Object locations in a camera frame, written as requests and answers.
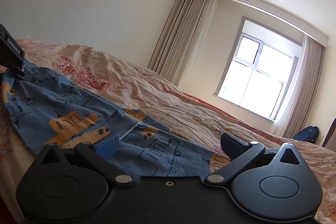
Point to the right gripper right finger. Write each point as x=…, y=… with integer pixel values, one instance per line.
x=243, y=157

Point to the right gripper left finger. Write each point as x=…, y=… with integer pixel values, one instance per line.
x=95, y=156

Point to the blue patterned children's pants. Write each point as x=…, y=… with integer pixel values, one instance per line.
x=46, y=107

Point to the orange bed sheet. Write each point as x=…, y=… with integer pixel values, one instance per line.
x=231, y=118

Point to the pink floral bed quilt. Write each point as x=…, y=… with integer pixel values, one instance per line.
x=135, y=87

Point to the dark blue backpack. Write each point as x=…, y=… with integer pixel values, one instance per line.
x=308, y=134

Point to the beige curtain right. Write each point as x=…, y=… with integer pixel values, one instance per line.
x=297, y=104

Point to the beige curtain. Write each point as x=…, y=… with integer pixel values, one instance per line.
x=183, y=33
x=297, y=104

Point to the white framed window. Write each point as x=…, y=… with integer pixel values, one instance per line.
x=260, y=70

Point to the beige curtain left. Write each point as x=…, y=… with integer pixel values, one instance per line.
x=183, y=33

